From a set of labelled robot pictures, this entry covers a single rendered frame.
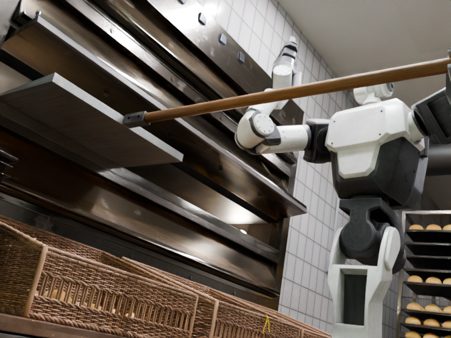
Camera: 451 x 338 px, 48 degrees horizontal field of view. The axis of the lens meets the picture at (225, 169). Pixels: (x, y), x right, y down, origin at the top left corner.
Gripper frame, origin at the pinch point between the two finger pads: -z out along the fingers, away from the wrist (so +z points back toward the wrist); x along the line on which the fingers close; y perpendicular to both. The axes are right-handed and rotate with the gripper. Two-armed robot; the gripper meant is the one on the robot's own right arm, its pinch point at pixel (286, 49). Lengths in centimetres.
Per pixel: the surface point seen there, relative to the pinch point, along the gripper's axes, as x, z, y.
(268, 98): 29, 73, 12
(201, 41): -33, -32, 32
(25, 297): -4, 125, 48
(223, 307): -33, 96, -3
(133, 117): -5, 61, 43
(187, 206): -70, 35, 12
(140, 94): -20, 33, 46
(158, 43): -22, -2, 48
